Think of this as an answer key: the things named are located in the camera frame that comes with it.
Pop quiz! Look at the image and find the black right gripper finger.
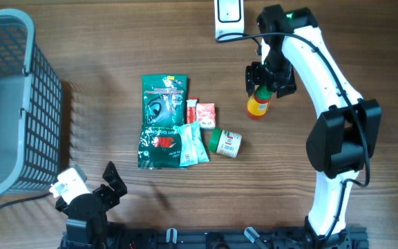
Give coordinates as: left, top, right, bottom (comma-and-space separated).
245, 66, 256, 97
276, 83, 296, 98

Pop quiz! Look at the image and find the orange sauce bottle green cap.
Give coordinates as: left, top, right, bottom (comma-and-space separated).
247, 85, 273, 120

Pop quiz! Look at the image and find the small red white packet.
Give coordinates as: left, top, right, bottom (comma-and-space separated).
196, 103, 216, 129

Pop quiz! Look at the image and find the red stick packet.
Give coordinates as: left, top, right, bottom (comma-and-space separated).
187, 97, 198, 124

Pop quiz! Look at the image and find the green lid white jar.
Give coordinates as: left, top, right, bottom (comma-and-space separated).
208, 128, 242, 158

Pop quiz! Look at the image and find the pale teal packet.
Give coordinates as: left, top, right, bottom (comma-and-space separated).
173, 121, 209, 167

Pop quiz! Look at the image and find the green 3M product pouch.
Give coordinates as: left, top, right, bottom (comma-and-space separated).
138, 74, 188, 169

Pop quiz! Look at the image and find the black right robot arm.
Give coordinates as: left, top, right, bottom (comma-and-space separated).
245, 5, 381, 248

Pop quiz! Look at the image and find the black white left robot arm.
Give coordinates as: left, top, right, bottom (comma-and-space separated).
49, 162, 127, 248

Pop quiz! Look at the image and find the white barcode scanner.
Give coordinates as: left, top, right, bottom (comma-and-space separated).
214, 0, 245, 41

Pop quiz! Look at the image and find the grey plastic mesh basket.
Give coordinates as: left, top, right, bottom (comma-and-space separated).
0, 8, 63, 196

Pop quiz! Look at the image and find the black left camera cable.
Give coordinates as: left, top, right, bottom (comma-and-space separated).
0, 192, 53, 225

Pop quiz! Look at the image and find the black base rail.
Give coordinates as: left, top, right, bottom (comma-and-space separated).
61, 226, 370, 249

